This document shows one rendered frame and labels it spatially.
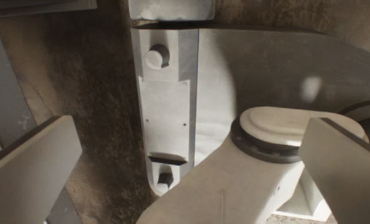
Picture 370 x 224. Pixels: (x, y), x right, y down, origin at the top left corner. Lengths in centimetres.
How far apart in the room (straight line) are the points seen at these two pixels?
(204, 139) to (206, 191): 28
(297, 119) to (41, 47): 84
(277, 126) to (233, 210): 15
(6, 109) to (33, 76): 64
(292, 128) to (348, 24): 39
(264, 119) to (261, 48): 16
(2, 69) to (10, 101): 5
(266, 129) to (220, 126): 19
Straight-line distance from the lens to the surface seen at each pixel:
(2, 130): 36
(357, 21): 69
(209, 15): 47
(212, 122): 52
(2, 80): 36
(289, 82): 48
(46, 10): 81
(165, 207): 24
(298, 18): 64
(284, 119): 38
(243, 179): 31
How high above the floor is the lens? 61
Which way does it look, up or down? 59 degrees down
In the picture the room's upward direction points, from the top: 156 degrees counter-clockwise
